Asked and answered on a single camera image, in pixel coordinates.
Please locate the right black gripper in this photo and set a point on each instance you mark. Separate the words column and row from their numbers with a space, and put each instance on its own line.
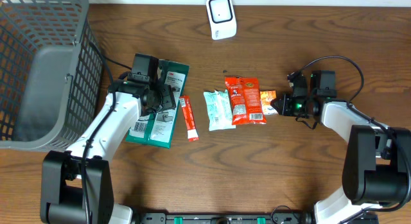
column 284, row 108

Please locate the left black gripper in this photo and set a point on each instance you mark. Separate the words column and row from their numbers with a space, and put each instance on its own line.
column 169, row 90

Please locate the small orange white box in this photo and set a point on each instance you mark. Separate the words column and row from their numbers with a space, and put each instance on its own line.
column 266, row 98

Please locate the dark green package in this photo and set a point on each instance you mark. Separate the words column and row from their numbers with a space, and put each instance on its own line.
column 157, row 129

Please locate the red snack bag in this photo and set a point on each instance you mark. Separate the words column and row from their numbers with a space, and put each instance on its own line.
column 244, row 95

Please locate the red stick sachet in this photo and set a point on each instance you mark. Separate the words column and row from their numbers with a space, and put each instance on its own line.
column 189, row 119

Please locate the light green wipes pack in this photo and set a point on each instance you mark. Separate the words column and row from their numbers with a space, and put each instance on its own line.
column 219, row 110

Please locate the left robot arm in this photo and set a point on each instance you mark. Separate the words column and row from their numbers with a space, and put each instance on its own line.
column 76, row 184

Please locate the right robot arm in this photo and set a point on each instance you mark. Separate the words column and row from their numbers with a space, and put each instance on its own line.
column 376, row 173

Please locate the white barcode scanner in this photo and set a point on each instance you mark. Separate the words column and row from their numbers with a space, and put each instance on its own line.
column 222, row 19

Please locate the grey plastic mesh basket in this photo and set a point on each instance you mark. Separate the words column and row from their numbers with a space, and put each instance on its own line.
column 50, row 74

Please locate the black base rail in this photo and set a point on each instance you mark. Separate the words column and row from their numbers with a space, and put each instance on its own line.
column 161, row 218

